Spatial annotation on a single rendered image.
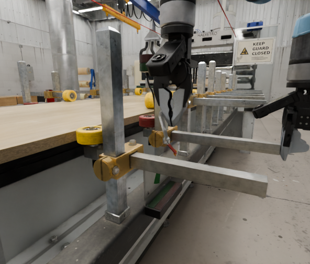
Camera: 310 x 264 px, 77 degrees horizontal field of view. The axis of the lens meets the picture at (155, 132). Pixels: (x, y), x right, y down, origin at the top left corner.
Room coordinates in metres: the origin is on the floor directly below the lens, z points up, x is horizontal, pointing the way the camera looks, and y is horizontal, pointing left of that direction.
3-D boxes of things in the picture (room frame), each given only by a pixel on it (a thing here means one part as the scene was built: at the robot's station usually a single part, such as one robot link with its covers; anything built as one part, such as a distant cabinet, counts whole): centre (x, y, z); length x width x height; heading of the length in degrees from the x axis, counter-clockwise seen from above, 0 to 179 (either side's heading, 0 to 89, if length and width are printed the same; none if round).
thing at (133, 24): (5.57, 0.79, 2.65); 1.71 x 0.09 x 0.32; 158
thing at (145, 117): (0.71, 0.02, 0.85); 0.08 x 0.08 x 0.11
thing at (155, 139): (0.67, -0.03, 0.85); 0.13 x 0.06 x 0.05; 153
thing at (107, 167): (0.45, 0.08, 0.84); 0.13 x 0.06 x 0.05; 153
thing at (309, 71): (0.51, -0.38, 1.05); 0.08 x 0.08 x 0.05
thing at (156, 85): (0.46, -0.02, 1.02); 0.05 x 0.02 x 0.09; 63
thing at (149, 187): (0.61, -0.03, 0.75); 0.26 x 0.01 x 0.10; 153
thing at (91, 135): (0.51, 0.17, 0.85); 0.08 x 0.08 x 0.11
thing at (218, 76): (1.54, -0.48, 0.88); 0.03 x 0.03 x 0.48; 63
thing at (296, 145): (0.50, -0.37, 0.86); 0.06 x 0.03 x 0.09; 63
